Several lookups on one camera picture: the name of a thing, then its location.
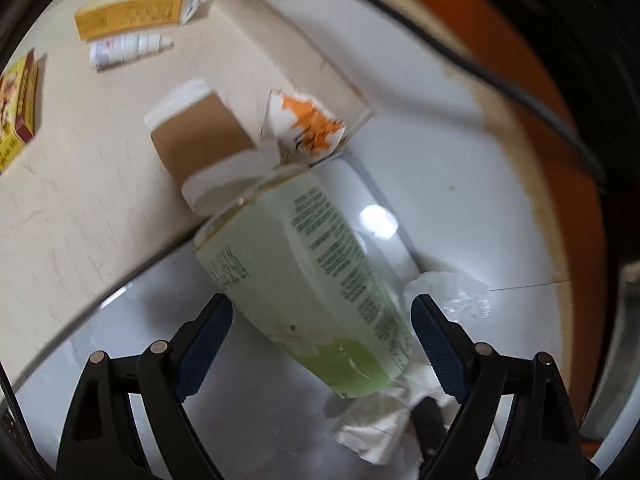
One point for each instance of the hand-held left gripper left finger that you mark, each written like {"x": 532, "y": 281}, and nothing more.
{"x": 205, "y": 350}

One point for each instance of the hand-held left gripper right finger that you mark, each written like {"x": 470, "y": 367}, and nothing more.
{"x": 440, "y": 350}

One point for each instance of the green translucent plastic bottle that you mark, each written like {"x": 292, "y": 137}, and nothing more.
{"x": 300, "y": 285}

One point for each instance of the small white dropper bottle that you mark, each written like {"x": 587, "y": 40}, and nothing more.
{"x": 125, "y": 50}

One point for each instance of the yellow and white carton box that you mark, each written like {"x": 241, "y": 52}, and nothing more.
{"x": 130, "y": 12}

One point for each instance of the clear crumpled plastic wrap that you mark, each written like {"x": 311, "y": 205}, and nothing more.
{"x": 450, "y": 290}

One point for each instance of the white crumpled paper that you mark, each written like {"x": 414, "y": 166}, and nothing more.
{"x": 380, "y": 425}

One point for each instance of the white table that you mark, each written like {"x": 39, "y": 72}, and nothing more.
{"x": 475, "y": 185}

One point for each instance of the brown paper cup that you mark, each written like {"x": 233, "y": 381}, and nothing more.
{"x": 200, "y": 135}

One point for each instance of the torn orange and white paper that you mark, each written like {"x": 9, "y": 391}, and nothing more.
{"x": 305, "y": 120}

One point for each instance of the yellow and red flat box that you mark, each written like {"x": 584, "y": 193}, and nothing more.
{"x": 20, "y": 110}

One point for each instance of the orange window frame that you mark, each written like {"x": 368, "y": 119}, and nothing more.
{"x": 550, "y": 60}

